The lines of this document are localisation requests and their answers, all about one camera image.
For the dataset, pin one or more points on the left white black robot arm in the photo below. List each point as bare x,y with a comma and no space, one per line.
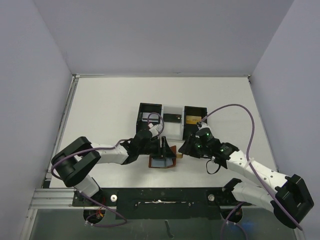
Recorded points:
73,164

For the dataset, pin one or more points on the gold credit card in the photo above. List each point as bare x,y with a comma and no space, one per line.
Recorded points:
192,119

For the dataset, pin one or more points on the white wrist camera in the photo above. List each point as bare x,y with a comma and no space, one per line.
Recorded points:
202,125
155,128

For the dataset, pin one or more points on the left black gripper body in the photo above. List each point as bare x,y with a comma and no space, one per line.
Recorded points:
153,147

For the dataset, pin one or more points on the aluminium left rail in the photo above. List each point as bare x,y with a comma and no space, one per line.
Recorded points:
63,122

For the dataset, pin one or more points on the aluminium front rail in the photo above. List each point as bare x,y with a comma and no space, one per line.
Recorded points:
59,198

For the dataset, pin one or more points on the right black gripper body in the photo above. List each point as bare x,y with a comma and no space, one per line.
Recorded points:
191,146

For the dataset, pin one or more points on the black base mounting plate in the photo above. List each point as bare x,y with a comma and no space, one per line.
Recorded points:
177,211

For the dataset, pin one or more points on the black credit card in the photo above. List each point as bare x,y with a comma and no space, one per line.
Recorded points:
172,118

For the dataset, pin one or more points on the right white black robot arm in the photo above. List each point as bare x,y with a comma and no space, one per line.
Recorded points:
287,197

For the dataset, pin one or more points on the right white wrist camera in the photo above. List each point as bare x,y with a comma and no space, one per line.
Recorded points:
202,125

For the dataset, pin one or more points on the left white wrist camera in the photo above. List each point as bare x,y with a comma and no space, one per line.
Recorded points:
155,128

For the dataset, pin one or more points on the black white three-bin tray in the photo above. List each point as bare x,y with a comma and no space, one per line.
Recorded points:
172,131

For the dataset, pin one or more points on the aluminium rail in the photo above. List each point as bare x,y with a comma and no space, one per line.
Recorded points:
63,122
59,198

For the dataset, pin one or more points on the brown leather card holder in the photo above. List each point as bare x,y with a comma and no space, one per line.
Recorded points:
179,156

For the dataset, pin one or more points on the silver white card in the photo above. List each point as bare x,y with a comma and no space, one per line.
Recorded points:
150,117

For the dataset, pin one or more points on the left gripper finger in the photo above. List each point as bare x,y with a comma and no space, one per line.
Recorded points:
164,145
172,150

